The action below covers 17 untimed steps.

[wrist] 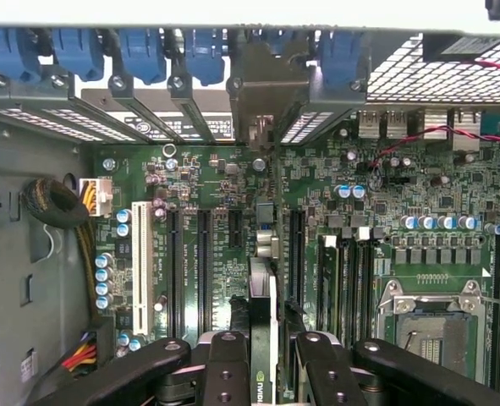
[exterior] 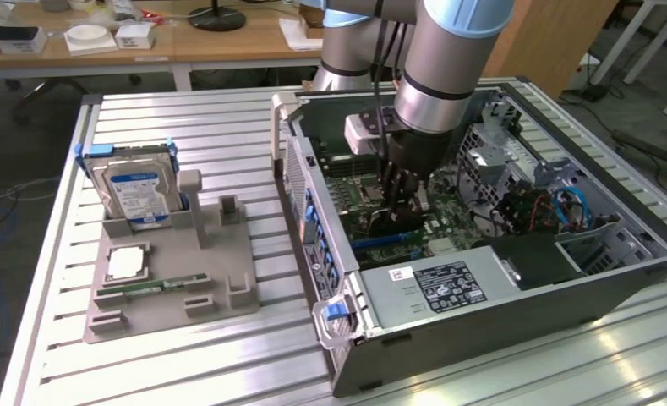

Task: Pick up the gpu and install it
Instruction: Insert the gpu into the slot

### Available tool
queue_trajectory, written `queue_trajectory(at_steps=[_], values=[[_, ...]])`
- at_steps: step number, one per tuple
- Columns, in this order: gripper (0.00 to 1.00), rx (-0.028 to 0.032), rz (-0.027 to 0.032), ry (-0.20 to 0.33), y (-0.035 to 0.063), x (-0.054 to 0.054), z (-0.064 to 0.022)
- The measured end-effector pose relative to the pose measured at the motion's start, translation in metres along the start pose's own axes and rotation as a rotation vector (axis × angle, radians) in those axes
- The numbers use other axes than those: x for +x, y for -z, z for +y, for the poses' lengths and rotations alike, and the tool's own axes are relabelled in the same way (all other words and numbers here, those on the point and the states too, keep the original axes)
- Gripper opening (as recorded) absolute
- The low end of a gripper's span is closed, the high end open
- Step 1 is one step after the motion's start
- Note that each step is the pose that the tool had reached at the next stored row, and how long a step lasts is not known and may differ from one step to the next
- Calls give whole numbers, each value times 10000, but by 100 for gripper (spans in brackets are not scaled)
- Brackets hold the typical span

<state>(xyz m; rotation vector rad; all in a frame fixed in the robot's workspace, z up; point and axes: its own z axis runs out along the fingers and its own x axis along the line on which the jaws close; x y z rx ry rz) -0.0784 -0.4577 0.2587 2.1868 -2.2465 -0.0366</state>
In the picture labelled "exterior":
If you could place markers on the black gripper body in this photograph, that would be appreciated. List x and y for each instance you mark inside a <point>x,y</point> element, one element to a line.
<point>420,154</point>

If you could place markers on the black graphics card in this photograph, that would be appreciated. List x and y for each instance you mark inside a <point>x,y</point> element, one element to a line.
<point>383,226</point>

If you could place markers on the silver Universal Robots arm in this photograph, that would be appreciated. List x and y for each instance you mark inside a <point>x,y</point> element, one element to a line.
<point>451,63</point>

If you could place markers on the CPU socket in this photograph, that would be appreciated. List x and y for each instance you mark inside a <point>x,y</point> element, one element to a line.
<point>370,190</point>

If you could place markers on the green motherboard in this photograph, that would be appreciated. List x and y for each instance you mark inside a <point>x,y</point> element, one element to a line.
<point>451,211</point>

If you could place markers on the silver perforated disk bay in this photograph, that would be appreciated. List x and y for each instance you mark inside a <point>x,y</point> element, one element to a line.
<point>486,165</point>

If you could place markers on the blue expansion slot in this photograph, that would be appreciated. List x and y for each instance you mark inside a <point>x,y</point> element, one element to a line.
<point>367,244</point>

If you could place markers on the grey power supply unit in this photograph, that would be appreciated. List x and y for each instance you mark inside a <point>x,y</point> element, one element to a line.
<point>390,304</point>

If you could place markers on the blue case latch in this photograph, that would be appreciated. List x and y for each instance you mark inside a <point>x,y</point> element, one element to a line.
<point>334,311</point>

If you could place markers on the wooden cabinet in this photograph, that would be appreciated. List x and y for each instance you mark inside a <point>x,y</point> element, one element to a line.
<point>536,42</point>

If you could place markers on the white carton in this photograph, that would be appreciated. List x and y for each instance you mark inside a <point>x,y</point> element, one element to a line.
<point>299,38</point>

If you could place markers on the black open PC case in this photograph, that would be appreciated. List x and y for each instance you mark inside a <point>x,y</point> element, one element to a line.
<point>479,338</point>

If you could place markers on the brown cardboard box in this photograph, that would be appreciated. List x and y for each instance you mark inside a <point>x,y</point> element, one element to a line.
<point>312,14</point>

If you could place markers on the wooden desk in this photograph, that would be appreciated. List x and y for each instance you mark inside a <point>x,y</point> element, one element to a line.
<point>226,46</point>

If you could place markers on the hard disk in blue caddy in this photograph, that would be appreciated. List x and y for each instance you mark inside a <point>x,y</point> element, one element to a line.
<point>135,194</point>

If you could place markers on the black round lamp base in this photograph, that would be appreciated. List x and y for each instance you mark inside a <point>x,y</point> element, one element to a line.
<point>218,20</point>

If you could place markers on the green RAM stick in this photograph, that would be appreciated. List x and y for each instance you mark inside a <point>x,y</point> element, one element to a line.
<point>152,285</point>

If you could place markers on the silver CPU chip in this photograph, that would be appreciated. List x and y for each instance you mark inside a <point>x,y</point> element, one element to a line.
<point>127,264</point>

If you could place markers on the grey parts rack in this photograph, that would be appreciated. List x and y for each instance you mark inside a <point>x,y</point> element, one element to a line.
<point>158,313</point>

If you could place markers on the white labelled box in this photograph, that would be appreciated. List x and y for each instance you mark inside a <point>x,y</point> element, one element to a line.
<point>135,36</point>

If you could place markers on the white round container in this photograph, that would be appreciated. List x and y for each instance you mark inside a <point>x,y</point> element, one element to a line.
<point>90,38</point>

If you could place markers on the black chair base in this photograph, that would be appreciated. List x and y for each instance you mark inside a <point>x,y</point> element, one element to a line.
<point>31,99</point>

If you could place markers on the white box black lid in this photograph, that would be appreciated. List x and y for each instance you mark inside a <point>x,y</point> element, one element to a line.
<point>19,44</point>

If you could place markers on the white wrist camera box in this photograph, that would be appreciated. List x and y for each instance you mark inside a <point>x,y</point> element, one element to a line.
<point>360,135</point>

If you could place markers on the silver disk bay bracket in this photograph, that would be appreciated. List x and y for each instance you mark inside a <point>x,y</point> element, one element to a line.
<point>620,241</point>

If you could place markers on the white table frame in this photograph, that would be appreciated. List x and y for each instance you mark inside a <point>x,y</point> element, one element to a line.
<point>622,42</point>

